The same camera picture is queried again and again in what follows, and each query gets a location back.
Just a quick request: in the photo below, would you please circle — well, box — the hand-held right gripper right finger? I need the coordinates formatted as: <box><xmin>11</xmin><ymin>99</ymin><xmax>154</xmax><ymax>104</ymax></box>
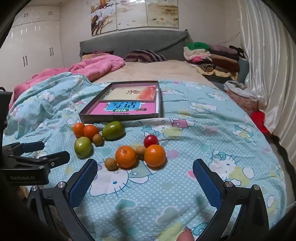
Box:
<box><xmin>192</xmin><ymin>159</ymin><xmax>270</xmax><ymax>241</ymax></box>

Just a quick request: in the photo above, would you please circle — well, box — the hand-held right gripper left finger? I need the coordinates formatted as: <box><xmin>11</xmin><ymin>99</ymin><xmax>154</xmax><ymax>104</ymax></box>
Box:
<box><xmin>26</xmin><ymin>159</ymin><xmax>99</xmax><ymax>241</ymax></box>

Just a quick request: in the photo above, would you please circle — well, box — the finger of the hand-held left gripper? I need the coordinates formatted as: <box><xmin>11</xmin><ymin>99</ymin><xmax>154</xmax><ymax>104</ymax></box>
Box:
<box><xmin>9</xmin><ymin>151</ymin><xmax>70</xmax><ymax>171</ymax></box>
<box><xmin>2</xmin><ymin>141</ymin><xmax>45</xmax><ymax>156</ymax></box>

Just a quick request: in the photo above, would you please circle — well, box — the small orange mandarin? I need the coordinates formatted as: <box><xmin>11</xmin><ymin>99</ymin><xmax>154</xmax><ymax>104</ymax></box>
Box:
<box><xmin>73</xmin><ymin>123</ymin><xmax>86</xmax><ymax>138</ymax></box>
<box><xmin>84</xmin><ymin>125</ymin><xmax>99</xmax><ymax>141</ymax></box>

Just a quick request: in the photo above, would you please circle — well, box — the large orange mandarin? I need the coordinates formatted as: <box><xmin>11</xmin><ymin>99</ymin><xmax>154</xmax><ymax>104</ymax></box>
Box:
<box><xmin>115</xmin><ymin>146</ymin><xmax>137</xmax><ymax>169</ymax></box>
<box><xmin>144</xmin><ymin>144</ymin><xmax>167</xmax><ymax>168</ymax></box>

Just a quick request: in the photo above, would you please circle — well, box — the red cherry tomato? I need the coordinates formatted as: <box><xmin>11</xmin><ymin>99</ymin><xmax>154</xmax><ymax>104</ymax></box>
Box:
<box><xmin>143</xmin><ymin>135</ymin><xmax>159</xmax><ymax>148</ymax></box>

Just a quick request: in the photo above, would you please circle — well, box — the grey cardboard box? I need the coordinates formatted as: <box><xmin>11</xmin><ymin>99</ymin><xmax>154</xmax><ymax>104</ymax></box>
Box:
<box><xmin>79</xmin><ymin>80</ymin><xmax>164</xmax><ymax>124</ymax></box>

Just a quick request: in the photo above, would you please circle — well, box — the blue cat print blanket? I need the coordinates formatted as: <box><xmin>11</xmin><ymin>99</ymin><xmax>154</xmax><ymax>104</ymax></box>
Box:
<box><xmin>2</xmin><ymin>72</ymin><xmax>287</xmax><ymax>241</ymax></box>

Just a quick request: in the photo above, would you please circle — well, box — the pink book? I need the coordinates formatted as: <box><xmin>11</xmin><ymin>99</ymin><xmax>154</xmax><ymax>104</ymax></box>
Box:
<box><xmin>89</xmin><ymin>101</ymin><xmax>160</xmax><ymax>115</ymax></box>

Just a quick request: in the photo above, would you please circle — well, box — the red cloth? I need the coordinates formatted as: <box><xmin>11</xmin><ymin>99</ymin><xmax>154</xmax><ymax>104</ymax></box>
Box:
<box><xmin>251</xmin><ymin>111</ymin><xmax>271</xmax><ymax>136</ymax></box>

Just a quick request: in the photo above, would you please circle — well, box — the pink floral cloth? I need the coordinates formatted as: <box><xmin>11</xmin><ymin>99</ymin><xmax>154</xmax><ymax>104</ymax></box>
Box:
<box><xmin>225</xmin><ymin>89</ymin><xmax>259</xmax><ymax>116</ymax></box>

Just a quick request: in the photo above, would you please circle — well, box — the white crumpled cloth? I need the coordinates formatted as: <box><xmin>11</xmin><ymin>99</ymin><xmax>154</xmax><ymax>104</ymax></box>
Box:
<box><xmin>223</xmin><ymin>80</ymin><xmax>249</xmax><ymax>96</ymax></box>

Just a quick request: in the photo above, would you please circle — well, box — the pink quilt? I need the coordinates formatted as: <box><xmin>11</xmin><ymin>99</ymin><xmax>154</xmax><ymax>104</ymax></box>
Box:
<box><xmin>9</xmin><ymin>53</ymin><xmax>126</xmax><ymax>109</ymax></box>

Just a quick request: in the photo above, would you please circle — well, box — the beige and orange book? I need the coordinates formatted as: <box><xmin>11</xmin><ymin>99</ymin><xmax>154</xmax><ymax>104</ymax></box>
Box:
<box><xmin>99</xmin><ymin>85</ymin><xmax>160</xmax><ymax>102</ymax></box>

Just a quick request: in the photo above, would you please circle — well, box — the white wardrobe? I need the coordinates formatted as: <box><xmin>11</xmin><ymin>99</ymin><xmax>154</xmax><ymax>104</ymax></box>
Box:
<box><xmin>0</xmin><ymin>5</ymin><xmax>65</xmax><ymax>80</ymax></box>

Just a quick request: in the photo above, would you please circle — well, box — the dark floral pillow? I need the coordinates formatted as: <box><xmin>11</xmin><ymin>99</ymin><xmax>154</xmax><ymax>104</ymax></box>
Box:
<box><xmin>81</xmin><ymin>50</ymin><xmax>114</xmax><ymax>60</ymax></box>

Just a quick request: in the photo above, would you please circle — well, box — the grey blue cushion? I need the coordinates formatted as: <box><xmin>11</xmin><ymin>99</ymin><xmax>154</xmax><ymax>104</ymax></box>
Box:
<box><xmin>237</xmin><ymin>57</ymin><xmax>250</xmax><ymax>84</ymax></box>

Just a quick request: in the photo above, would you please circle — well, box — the beige bed sheet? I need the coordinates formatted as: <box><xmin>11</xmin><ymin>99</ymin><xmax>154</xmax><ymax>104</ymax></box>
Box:
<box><xmin>91</xmin><ymin>60</ymin><xmax>208</xmax><ymax>84</ymax></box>

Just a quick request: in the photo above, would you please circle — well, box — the stack of folded clothes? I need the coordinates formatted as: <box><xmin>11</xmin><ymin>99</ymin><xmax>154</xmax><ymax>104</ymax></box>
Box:
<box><xmin>183</xmin><ymin>42</ymin><xmax>245</xmax><ymax>80</ymax></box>

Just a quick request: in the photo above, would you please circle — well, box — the purple striped pillow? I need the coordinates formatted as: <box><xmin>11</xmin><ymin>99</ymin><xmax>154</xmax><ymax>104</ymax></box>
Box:
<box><xmin>124</xmin><ymin>49</ymin><xmax>168</xmax><ymax>63</ymax></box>

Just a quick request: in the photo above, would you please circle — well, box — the white satin curtain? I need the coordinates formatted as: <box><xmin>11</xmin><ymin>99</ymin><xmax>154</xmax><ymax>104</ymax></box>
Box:
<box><xmin>238</xmin><ymin>0</ymin><xmax>296</xmax><ymax>167</ymax></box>

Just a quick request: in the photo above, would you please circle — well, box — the grey padded headboard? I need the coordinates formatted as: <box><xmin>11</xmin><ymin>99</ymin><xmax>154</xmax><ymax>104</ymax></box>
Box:
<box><xmin>79</xmin><ymin>29</ymin><xmax>193</xmax><ymax>62</ymax></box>

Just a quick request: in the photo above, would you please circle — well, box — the thin wall cable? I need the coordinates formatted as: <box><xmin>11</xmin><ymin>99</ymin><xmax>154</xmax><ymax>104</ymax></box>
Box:
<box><xmin>218</xmin><ymin>30</ymin><xmax>242</xmax><ymax>44</ymax></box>

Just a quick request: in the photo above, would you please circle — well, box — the floral wall painting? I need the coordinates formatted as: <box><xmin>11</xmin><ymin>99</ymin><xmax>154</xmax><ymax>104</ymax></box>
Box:
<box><xmin>90</xmin><ymin>0</ymin><xmax>179</xmax><ymax>37</ymax></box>

